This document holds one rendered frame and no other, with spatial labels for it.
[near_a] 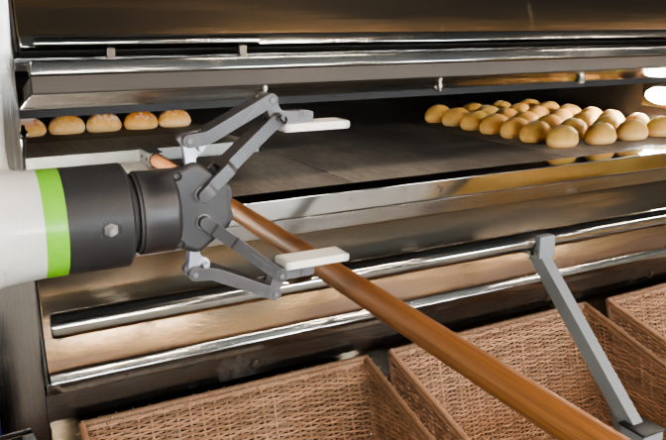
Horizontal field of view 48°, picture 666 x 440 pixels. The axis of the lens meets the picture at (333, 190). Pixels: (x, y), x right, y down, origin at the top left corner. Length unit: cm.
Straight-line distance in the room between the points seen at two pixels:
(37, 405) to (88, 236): 74
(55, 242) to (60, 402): 74
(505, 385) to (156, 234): 32
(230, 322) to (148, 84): 48
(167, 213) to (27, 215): 11
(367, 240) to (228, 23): 51
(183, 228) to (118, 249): 7
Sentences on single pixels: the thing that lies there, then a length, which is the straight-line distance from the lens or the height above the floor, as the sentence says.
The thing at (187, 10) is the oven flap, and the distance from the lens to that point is 124.
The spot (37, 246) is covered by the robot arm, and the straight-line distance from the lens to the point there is 63.
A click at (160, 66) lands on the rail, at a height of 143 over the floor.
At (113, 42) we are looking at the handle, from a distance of 112.
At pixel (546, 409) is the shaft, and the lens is 63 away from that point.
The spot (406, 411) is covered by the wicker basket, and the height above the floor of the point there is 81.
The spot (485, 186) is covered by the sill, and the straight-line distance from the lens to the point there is 160.
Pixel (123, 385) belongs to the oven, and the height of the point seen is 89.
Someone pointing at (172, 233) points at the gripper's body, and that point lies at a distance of 66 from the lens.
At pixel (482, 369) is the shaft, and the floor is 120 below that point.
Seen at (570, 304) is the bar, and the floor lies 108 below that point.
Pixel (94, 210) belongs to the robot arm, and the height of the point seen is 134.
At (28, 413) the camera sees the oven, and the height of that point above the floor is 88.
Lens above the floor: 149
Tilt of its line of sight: 13 degrees down
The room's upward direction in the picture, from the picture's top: straight up
